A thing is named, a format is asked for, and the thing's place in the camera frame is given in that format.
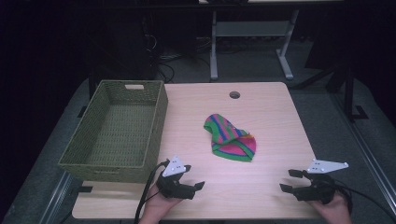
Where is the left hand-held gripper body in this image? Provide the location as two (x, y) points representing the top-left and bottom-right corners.
(155, 154), (197, 201)

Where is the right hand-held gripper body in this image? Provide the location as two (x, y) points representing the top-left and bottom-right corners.
(292, 158), (350, 205)

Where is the striped knitted pet sweater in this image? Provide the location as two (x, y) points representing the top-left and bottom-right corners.
(203, 113), (257, 163)

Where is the person's left hand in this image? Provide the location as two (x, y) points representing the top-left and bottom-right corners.
(138, 183), (185, 224)

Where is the person's right hand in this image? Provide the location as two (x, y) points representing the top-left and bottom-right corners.
(307, 191), (353, 224)

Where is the green woven basket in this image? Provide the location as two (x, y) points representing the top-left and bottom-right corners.
(57, 79), (169, 184)

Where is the black floor stand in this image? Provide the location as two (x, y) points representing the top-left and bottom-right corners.
(341, 63), (370, 123)

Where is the dark computer tower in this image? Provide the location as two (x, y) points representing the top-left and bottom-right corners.
(101, 12), (158, 82)

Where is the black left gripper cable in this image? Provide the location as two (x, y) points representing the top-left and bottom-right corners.
(133, 160), (171, 224)

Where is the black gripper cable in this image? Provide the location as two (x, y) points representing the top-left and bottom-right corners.
(323, 174), (396, 222)
(133, 160), (171, 224)

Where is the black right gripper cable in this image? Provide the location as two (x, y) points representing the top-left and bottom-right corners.
(323, 174), (396, 222)

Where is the aluminium floor rail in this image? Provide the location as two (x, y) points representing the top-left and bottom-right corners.
(329, 92), (396, 217)
(38, 171), (75, 224)

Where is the tangle of floor cables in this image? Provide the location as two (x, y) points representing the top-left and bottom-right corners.
(146, 32), (213, 84)

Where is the grey metal table frame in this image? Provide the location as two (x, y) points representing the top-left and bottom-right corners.
(209, 8), (300, 81)

